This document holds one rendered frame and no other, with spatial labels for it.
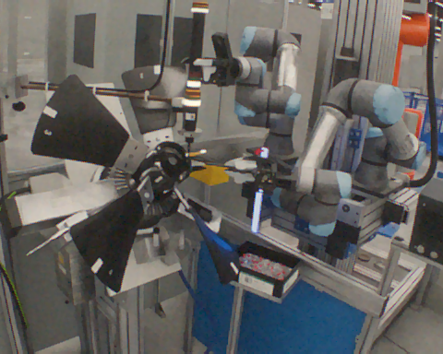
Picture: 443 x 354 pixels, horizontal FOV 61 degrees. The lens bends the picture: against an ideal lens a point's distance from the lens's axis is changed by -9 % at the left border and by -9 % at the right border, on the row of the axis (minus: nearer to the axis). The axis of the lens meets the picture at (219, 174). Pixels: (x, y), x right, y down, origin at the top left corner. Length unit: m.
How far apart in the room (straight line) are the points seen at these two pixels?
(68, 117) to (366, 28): 1.33
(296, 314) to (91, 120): 1.00
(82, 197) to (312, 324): 0.91
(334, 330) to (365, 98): 0.79
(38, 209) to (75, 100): 0.29
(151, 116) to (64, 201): 0.35
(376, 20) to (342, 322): 1.25
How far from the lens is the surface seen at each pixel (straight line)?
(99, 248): 0.94
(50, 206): 1.08
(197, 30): 1.11
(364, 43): 1.90
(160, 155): 1.07
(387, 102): 1.25
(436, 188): 1.14
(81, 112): 1.06
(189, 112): 1.13
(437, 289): 2.89
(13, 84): 1.37
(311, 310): 1.50
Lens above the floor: 1.55
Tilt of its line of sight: 19 degrees down
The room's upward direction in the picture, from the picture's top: 5 degrees clockwise
